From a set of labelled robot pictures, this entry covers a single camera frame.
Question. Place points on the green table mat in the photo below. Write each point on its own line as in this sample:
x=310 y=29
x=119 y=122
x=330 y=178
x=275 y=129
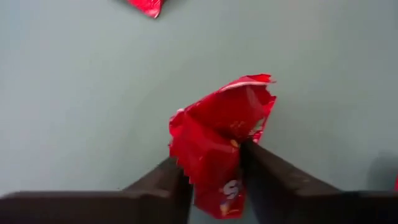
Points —
x=77 y=93

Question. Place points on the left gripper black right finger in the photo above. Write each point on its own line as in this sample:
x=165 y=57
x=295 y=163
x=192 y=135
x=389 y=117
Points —
x=295 y=202

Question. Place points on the red Skittles candy pack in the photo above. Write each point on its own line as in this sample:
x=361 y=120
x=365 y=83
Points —
x=217 y=124
x=396 y=183
x=147 y=5

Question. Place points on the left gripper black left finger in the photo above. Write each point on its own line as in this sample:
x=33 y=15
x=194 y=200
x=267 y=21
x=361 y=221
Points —
x=109 y=208

